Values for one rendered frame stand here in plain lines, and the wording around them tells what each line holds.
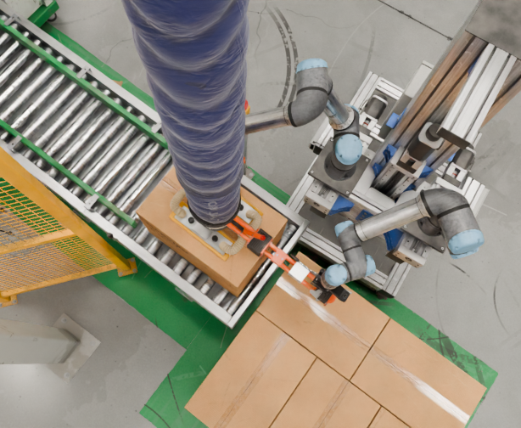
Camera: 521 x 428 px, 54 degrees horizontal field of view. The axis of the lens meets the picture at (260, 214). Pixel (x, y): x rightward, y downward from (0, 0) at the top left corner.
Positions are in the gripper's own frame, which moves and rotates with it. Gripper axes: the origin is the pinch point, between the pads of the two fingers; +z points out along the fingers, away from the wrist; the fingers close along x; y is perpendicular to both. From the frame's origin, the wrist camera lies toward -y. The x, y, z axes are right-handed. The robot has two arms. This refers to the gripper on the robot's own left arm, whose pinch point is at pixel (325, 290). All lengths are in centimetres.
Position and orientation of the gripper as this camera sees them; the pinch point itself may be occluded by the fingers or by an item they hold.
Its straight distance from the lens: 226.9
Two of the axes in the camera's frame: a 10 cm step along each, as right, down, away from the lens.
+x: -6.0, 7.6, -2.4
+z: -0.5, 2.7, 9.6
